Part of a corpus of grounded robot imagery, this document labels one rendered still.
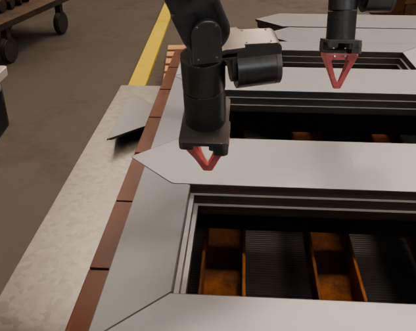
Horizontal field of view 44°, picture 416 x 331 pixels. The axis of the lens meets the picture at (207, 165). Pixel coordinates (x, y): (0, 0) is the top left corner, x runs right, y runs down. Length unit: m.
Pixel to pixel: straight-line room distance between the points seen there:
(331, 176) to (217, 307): 0.38
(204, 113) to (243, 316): 0.26
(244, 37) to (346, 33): 0.45
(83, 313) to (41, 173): 2.06
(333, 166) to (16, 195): 1.89
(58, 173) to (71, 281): 1.76
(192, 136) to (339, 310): 0.29
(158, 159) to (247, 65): 0.37
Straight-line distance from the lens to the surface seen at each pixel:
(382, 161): 1.02
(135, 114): 1.52
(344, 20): 1.08
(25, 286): 1.02
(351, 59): 1.10
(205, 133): 0.70
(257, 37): 0.67
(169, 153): 0.99
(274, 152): 1.00
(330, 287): 0.99
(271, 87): 1.31
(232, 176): 0.92
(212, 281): 0.97
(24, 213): 2.47
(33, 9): 4.70
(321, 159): 0.99
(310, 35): 1.84
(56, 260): 1.06
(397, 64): 1.67
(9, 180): 2.75
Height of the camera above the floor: 1.34
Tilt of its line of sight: 30 degrees down
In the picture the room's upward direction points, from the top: straight up
